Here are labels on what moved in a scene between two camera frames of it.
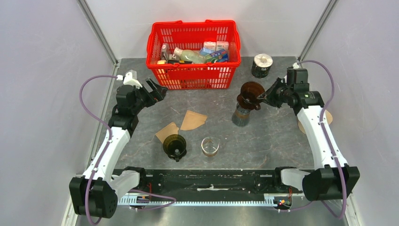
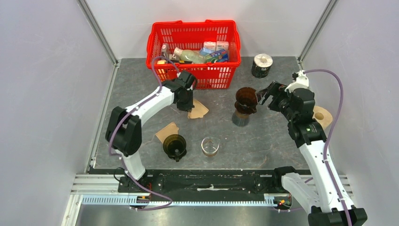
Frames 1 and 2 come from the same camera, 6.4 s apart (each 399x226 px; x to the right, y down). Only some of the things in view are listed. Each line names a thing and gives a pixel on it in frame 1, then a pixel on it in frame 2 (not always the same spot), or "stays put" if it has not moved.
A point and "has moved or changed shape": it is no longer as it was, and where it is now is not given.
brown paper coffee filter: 192,120 → 198,111
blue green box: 219,56 stays put
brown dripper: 250,91 has moved or changed shape
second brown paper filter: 171,129 stays put
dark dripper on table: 174,146 stays put
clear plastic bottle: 193,56 stays put
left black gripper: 154,96 → 188,107
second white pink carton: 221,45 stays put
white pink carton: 210,45 stays put
